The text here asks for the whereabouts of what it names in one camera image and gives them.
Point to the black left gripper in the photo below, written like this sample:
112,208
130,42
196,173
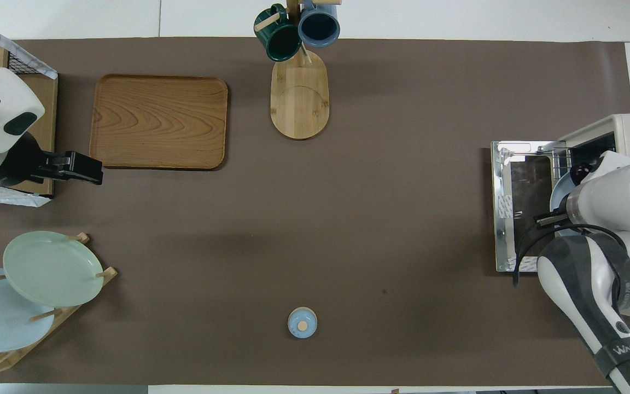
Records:
19,164

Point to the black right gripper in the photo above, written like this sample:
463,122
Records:
550,220

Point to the dark purple eggplant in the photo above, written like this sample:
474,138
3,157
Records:
585,172

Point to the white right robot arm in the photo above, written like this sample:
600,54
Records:
610,186

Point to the wooden serving tray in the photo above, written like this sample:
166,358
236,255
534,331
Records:
156,120

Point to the patterned white cloth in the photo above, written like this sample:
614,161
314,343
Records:
3,196

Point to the mint green racked plate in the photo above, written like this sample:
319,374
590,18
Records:
52,268

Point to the wooden plate rack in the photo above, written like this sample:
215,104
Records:
82,293

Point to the brown table mat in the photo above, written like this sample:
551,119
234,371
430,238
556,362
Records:
402,164

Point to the wooden mug tree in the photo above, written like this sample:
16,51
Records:
298,104

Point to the dark green mug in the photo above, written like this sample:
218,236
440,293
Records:
282,41

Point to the blue mug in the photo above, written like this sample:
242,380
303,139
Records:
319,27

